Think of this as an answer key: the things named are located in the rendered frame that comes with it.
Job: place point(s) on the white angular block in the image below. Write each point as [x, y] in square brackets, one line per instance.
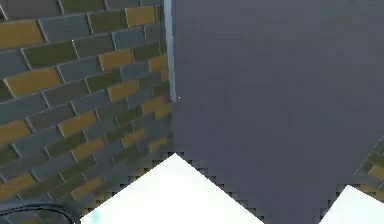
[356, 210]
[173, 196]

